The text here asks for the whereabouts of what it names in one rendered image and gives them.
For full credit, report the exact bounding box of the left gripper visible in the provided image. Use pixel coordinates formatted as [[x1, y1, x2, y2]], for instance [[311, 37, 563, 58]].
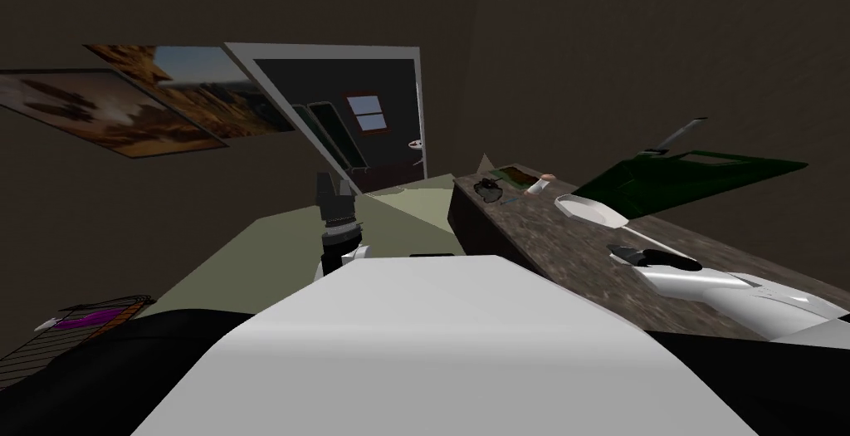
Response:
[[315, 171, 360, 225]]

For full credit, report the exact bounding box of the red framed window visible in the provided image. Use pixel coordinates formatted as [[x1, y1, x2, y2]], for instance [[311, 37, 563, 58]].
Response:
[[342, 91, 390, 136]]

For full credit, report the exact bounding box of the black lumpy object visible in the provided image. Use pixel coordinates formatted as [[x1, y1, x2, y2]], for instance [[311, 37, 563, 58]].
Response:
[[473, 178, 507, 205]]

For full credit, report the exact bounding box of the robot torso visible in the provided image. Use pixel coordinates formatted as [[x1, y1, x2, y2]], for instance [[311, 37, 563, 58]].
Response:
[[130, 252, 760, 436]]

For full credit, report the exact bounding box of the white bottle with tan cap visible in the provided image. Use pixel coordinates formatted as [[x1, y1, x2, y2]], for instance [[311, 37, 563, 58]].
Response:
[[523, 173, 556, 198]]

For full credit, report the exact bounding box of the white pan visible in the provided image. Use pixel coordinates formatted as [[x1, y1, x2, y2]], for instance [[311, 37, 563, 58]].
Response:
[[554, 193, 696, 261]]

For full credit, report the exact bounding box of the purple object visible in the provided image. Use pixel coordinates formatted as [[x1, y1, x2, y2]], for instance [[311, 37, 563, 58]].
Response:
[[36, 309, 126, 332]]

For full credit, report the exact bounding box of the grey faucet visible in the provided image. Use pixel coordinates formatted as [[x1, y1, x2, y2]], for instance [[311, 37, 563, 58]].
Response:
[[638, 116, 709, 158]]

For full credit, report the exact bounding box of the desert landscape wall picture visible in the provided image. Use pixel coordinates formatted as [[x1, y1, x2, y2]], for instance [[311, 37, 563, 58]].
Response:
[[82, 43, 297, 140]]

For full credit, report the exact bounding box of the brown cloudy wall picture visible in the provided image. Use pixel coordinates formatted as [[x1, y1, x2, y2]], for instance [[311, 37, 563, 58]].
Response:
[[0, 68, 231, 159]]

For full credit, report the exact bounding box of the black wire basket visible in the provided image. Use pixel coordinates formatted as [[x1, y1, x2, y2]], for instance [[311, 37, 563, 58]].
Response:
[[0, 294, 158, 392]]

